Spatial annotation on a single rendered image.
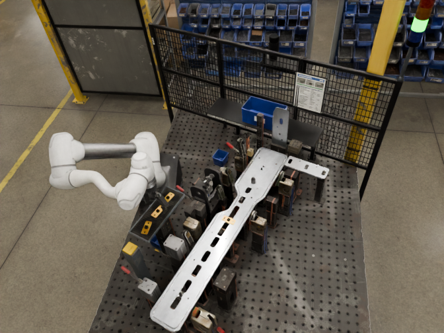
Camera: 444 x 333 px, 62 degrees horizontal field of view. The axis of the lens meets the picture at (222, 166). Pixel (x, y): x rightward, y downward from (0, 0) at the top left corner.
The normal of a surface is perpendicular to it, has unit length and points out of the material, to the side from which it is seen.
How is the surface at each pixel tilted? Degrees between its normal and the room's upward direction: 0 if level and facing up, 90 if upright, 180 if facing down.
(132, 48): 91
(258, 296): 0
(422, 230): 0
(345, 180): 0
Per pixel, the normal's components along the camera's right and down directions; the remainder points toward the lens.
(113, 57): -0.16, 0.75
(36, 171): -0.07, -0.67
